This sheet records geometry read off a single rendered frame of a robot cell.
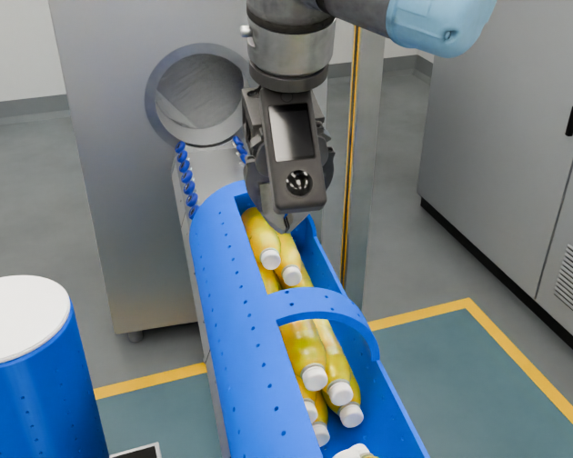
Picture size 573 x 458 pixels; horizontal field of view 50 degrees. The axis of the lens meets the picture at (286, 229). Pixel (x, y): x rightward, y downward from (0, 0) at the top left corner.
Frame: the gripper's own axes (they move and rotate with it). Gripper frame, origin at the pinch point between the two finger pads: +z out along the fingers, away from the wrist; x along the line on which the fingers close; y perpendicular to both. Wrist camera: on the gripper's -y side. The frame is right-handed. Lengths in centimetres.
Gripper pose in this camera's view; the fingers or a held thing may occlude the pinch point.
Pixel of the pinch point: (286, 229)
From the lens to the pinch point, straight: 67.7
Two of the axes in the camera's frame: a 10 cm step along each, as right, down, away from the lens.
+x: -9.7, 1.4, -1.8
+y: -2.2, -7.2, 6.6
